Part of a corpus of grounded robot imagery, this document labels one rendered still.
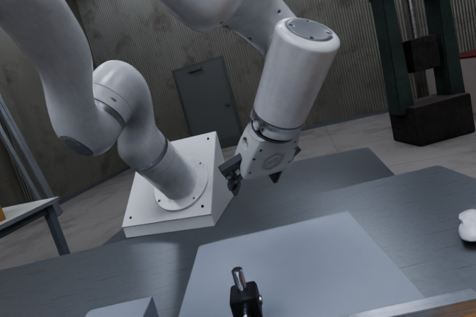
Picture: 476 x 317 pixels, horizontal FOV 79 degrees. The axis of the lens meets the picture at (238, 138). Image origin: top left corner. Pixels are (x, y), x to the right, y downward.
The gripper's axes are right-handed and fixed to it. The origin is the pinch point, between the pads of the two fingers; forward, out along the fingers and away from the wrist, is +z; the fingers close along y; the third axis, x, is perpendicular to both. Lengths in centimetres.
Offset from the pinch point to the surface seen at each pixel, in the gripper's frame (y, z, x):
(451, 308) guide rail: -2.8, -22.5, -29.6
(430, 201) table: 38.1, 2.5, -16.9
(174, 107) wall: 162, 444, 523
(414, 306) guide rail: -4.9, -21.4, -28.2
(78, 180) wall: -81, 516, 421
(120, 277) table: -27.5, 29.6, 2.4
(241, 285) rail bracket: -15.6, -14.1, -19.4
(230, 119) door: 268, 419, 421
